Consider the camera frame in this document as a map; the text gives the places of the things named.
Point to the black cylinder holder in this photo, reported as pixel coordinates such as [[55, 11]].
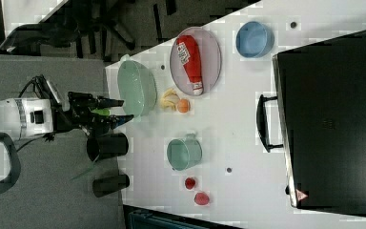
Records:
[[105, 186]]

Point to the orange toy fruit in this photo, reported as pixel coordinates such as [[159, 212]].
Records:
[[183, 105]]

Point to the green metal mug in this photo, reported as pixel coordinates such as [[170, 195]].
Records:
[[184, 153]]

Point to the blue plastic cup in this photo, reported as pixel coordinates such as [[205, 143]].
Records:
[[254, 40]]

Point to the green cylinder toy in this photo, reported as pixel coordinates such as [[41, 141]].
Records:
[[104, 112]]

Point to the yellow toy banana peel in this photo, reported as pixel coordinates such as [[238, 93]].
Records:
[[169, 99]]

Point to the red plush ketchup bottle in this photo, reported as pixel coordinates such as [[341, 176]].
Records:
[[189, 55]]

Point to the grey oval plate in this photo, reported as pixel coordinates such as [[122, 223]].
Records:
[[210, 61]]

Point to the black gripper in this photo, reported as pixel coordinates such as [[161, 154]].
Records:
[[81, 115]]

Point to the black oven door handle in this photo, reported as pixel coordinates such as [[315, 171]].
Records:
[[262, 123]]

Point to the green perforated colander basket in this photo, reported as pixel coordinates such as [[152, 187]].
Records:
[[136, 86]]

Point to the red green toy strawberry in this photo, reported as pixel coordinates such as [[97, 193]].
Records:
[[201, 198]]

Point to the black office chair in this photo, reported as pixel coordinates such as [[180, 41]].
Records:
[[58, 23]]

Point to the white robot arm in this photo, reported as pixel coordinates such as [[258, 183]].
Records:
[[27, 118]]

